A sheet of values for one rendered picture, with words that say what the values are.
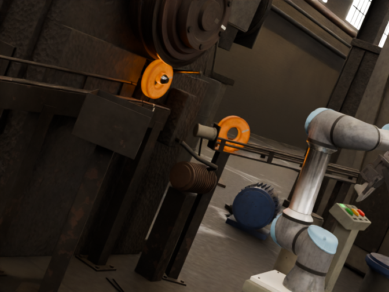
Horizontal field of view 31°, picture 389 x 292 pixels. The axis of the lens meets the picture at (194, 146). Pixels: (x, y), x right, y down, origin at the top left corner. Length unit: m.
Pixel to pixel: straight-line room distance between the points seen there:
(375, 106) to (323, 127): 2.76
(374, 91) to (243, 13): 5.82
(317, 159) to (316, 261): 0.36
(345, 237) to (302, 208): 0.51
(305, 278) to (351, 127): 0.55
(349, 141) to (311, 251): 0.41
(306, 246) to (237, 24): 8.54
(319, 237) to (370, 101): 2.94
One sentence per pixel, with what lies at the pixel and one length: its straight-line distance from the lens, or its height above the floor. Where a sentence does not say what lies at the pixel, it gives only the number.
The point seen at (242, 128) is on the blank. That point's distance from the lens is 3.09.
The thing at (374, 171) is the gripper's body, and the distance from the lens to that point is 2.96.
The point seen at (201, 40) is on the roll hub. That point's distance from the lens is 2.76.
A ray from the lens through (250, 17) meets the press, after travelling 11.09.
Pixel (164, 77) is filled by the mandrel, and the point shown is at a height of 0.83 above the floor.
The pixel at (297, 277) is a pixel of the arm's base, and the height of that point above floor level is 0.37.
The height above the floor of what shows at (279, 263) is 0.27.
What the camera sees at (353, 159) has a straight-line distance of 5.30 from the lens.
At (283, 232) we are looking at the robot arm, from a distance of 2.60.
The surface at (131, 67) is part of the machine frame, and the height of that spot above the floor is 0.82.
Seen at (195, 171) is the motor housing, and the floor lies 0.51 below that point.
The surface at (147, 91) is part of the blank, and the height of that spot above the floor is 0.75.
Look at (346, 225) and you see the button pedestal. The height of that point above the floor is 0.55.
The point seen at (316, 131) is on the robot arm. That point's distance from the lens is 2.55.
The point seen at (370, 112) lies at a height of 1.10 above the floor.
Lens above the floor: 0.91
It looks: 6 degrees down
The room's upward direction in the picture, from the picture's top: 23 degrees clockwise
